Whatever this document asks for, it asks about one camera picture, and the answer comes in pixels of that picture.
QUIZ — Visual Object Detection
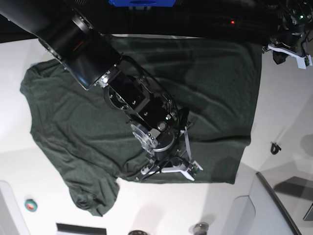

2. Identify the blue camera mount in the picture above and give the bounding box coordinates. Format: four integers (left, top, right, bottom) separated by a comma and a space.
109, 0, 176, 7

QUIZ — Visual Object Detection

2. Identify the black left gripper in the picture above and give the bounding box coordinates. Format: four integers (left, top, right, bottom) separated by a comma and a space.
263, 26, 313, 69

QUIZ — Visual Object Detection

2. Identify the dark green t-shirt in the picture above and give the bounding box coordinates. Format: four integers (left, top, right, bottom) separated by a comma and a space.
20, 36, 262, 216

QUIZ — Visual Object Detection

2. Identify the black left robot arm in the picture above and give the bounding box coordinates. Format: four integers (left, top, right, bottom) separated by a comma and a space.
261, 0, 313, 69

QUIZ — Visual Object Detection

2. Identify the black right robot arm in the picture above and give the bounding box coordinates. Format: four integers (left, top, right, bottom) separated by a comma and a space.
0, 0, 202, 181

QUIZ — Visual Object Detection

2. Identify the small black clip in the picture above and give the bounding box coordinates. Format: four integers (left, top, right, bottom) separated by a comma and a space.
270, 142, 282, 155

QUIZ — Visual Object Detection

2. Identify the round metal knob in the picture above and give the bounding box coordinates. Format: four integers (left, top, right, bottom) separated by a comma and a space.
193, 222, 209, 235

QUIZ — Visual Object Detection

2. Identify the white slotted vent plate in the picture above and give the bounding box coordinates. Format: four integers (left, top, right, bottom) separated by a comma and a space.
56, 223, 107, 235

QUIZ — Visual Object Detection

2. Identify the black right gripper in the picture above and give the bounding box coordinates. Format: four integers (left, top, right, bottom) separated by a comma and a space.
136, 122, 203, 181

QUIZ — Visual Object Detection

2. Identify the green red tape roll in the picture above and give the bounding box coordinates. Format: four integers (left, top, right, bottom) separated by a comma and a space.
24, 199, 38, 212

